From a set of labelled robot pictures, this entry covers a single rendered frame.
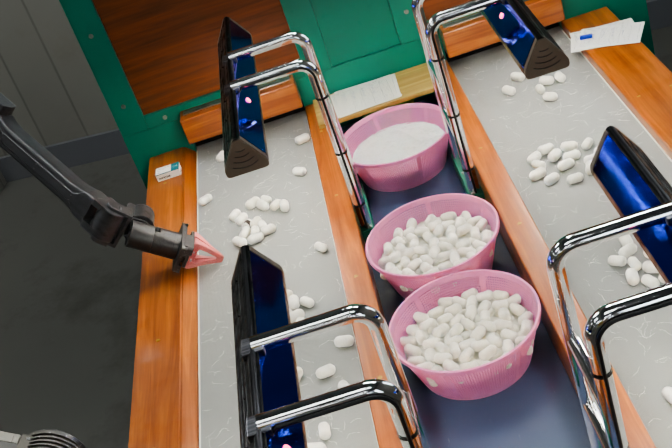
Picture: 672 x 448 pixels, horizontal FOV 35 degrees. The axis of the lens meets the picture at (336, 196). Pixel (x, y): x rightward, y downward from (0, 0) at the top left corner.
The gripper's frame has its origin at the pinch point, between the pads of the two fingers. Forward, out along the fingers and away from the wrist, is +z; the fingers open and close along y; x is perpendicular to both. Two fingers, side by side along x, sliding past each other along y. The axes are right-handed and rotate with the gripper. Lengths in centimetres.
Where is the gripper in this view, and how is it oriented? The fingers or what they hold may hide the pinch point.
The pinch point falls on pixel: (219, 258)
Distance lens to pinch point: 226.9
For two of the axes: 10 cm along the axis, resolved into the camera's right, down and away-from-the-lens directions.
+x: -3.7, 8.3, 4.2
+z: 9.2, 2.8, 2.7
